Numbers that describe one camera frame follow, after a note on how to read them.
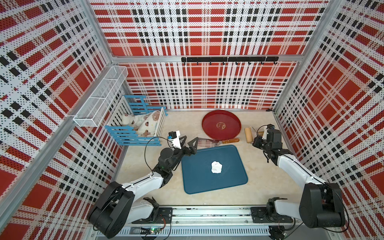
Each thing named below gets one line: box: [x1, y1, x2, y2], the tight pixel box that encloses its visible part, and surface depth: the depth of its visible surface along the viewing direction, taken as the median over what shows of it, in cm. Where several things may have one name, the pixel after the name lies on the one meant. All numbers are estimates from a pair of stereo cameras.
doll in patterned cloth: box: [121, 110, 161, 137], surface depth 107 cm
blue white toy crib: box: [104, 95, 169, 147], surface depth 104 cm
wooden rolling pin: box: [244, 126, 264, 144], surface depth 90 cm
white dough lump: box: [211, 160, 223, 174], surface depth 90 cm
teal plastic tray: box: [181, 145, 248, 194], surface depth 91 cm
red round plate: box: [202, 109, 242, 141], surface depth 114 cm
